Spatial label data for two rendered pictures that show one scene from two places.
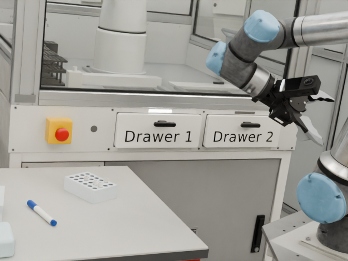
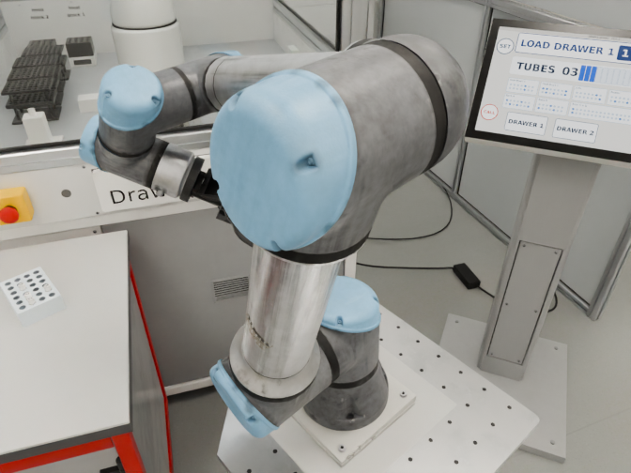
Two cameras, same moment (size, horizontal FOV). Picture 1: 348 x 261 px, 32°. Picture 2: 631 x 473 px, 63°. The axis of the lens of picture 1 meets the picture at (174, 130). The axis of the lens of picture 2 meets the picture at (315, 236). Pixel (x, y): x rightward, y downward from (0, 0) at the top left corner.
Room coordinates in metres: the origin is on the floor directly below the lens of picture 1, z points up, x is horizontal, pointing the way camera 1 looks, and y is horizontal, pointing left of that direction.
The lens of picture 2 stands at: (0.85, -0.50, 1.51)
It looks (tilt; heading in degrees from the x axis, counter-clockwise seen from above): 36 degrees down; 9
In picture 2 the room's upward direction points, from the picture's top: straight up
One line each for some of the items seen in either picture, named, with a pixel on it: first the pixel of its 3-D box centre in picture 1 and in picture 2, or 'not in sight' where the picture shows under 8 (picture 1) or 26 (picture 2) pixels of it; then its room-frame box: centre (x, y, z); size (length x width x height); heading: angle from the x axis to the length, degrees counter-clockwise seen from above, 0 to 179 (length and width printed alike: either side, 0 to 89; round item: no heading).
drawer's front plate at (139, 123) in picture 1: (159, 130); (159, 182); (1.89, 0.05, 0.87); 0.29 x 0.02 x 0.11; 115
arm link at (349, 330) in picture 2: not in sight; (337, 326); (1.40, -0.45, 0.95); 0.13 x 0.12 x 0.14; 141
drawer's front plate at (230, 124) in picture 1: (243, 131); not in sight; (2.02, -0.24, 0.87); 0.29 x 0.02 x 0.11; 115
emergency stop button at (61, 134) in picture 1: (61, 134); (8, 214); (1.70, 0.32, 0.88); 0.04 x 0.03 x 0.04; 115
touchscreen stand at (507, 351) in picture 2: not in sight; (531, 272); (2.13, -0.97, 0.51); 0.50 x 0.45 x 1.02; 166
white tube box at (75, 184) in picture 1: (90, 187); (32, 296); (1.55, 0.21, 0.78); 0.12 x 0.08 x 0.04; 50
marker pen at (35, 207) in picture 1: (41, 212); not in sight; (1.37, 0.29, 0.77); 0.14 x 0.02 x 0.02; 39
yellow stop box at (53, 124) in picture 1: (58, 130); (11, 206); (1.73, 0.34, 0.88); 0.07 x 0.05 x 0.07; 115
